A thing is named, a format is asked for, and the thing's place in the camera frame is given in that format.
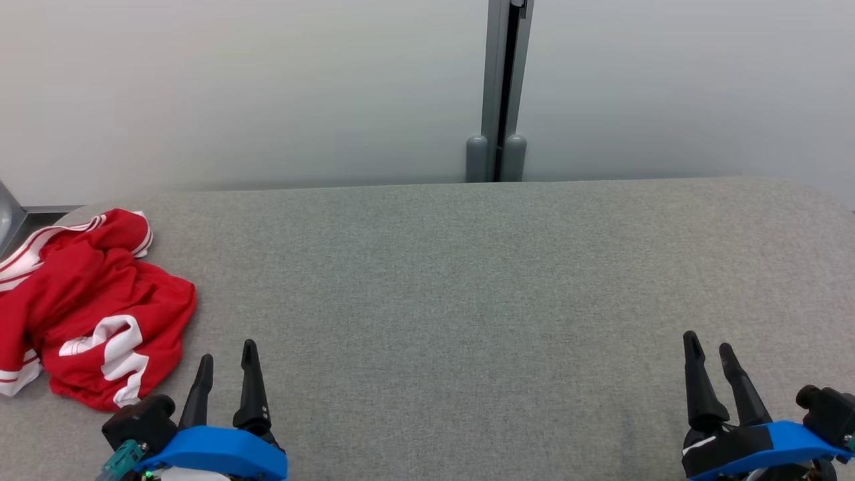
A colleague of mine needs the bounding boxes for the red shorts with white bands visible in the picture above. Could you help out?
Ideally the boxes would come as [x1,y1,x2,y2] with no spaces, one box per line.
[0,267,198,412]

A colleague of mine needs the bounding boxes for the grey metal partition post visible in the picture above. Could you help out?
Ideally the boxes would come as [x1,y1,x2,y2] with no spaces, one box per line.
[466,0,535,183]

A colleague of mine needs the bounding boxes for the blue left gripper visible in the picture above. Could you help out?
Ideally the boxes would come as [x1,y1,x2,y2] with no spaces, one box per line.
[152,339,289,481]

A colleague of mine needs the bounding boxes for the grey metal panel frame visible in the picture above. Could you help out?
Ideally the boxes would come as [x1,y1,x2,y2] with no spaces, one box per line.
[0,180,84,258]

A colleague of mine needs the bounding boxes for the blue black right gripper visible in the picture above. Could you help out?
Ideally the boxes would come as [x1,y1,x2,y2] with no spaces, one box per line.
[681,331,854,481]

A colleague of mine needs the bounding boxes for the teal left camera connector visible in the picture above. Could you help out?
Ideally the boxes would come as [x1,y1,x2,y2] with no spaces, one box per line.
[99,441,145,480]

